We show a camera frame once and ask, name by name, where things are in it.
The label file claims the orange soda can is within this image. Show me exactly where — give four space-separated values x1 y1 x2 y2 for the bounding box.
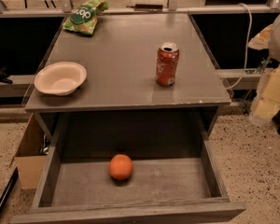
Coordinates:
156 42 179 87

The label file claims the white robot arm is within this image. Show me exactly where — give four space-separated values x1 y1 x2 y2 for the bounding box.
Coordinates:
248 14 280 125

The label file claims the grey cabinet counter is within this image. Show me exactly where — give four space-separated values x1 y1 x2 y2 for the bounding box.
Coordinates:
24 12 232 161

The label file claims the cardboard box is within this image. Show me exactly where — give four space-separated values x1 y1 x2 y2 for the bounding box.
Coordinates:
14 116 47 189

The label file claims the open grey top drawer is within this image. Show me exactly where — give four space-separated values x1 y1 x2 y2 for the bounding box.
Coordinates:
11 109 245 224

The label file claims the metal frame rail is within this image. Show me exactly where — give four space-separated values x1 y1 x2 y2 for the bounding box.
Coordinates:
0 4 280 99

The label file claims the orange fruit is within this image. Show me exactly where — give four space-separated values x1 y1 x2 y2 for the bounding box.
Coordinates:
109 154 133 180

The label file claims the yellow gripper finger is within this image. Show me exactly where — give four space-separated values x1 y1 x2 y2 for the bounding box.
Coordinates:
248 24 273 50
249 65 280 124

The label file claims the white paper bowl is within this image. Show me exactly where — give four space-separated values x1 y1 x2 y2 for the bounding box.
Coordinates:
34 62 87 96

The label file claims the green chip bag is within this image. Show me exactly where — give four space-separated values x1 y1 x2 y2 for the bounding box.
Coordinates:
63 0 109 35

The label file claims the black tool on rail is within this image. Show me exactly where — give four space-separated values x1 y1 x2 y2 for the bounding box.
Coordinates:
126 4 163 11

